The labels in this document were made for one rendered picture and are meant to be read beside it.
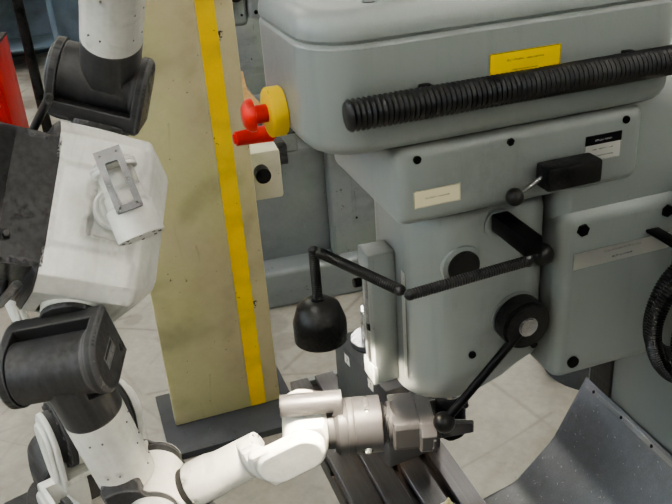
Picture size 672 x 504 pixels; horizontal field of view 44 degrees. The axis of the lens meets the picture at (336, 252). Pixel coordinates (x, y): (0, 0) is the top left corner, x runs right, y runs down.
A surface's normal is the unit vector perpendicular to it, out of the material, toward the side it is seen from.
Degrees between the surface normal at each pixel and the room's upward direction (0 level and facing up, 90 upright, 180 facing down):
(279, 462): 93
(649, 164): 90
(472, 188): 90
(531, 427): 0
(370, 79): 90
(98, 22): 109
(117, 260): 57
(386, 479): 0
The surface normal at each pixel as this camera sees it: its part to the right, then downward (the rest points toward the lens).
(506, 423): -0.07, -0.89
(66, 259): 0.47, -0.20
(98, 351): 0.98, -0.18
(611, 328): 0.33, 0.41
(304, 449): 0.07, 0.50
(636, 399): -0.94, 0.21
